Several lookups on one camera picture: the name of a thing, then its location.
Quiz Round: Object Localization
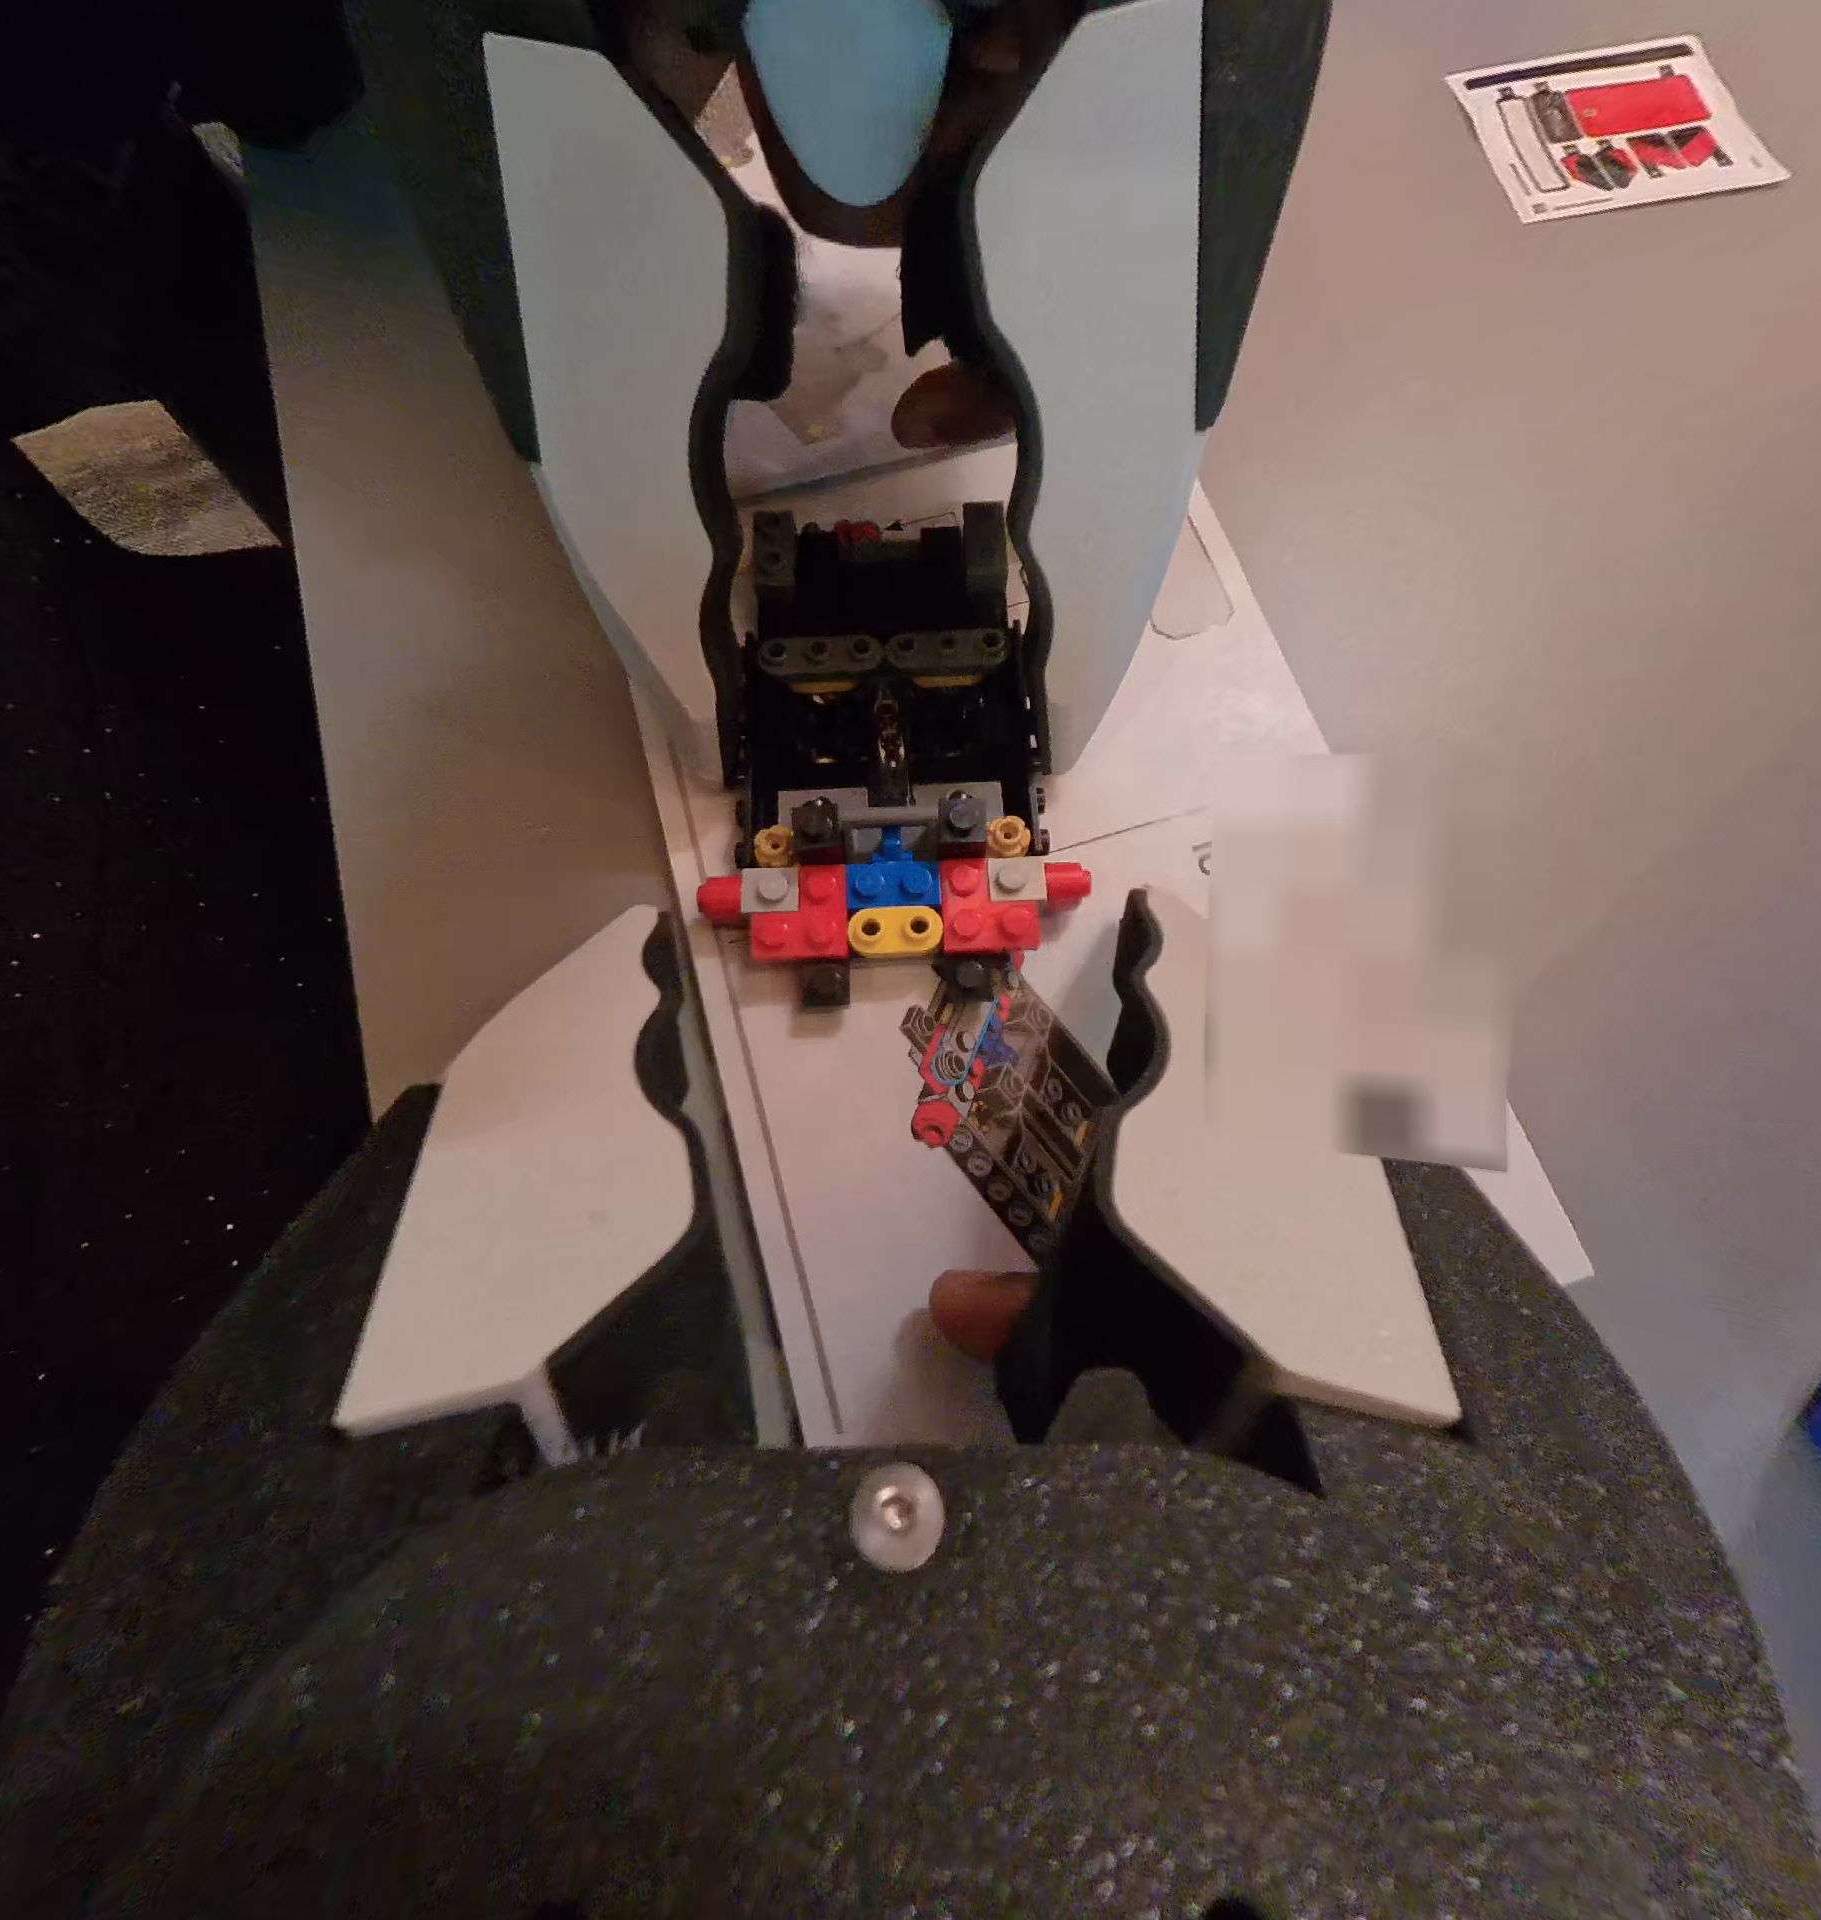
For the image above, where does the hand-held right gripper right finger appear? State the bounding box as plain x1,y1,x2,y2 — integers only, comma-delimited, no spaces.
996,885,1461,1443

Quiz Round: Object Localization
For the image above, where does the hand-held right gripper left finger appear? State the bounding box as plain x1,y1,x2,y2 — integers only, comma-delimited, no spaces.
333,905,735,1469

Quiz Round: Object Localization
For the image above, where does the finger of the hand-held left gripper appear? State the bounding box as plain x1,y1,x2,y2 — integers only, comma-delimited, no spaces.
901,0,1206,770
483,0,771,789

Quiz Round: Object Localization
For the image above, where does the black and red lego model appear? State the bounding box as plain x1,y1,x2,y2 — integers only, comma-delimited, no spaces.
695,502,1094,1008

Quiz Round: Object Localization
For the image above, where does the white lego instruction booklet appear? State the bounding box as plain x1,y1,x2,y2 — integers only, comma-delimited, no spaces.
656,435,1594,1449

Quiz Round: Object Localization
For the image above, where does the lego sticker sheet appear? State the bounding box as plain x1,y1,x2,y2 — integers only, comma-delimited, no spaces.
1444,31,1794,224

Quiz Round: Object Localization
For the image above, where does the person's left hand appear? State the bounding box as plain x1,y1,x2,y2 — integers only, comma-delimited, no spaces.
761,186,1014,452

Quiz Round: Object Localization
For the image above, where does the person's right hand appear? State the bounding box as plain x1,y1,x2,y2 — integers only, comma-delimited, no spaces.
927,1268,1034,1361

